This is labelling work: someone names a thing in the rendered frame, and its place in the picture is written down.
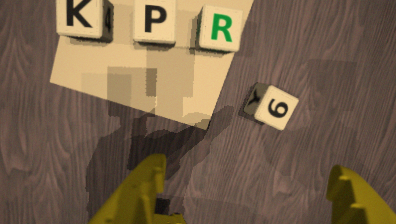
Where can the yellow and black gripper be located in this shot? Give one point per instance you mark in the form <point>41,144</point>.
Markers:
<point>354,201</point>

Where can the beige flat mat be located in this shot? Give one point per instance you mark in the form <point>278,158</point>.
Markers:
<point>178,83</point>

